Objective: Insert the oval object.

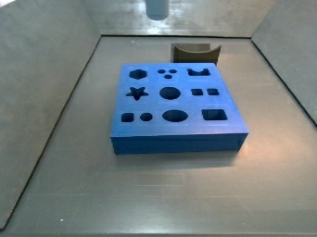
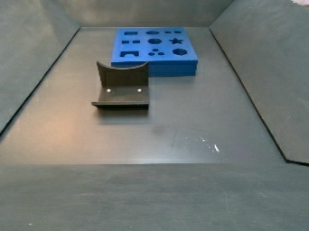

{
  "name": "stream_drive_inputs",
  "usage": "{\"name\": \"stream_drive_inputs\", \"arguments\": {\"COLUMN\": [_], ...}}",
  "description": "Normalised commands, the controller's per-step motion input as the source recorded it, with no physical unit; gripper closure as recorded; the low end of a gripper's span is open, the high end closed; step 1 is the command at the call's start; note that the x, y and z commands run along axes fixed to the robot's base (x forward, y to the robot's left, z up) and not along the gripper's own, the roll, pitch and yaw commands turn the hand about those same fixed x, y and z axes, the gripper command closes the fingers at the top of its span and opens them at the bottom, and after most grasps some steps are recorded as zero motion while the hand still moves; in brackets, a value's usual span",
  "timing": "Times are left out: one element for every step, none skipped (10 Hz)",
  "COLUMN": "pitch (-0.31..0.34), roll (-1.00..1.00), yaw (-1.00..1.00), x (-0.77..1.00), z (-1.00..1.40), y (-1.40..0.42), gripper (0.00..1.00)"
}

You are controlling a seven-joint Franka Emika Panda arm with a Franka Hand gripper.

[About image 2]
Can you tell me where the black curved holder stand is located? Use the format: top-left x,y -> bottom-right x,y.
93,62 -> 150,108

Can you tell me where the blue shape sorter block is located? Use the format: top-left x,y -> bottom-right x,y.
111,27 -> 198,77

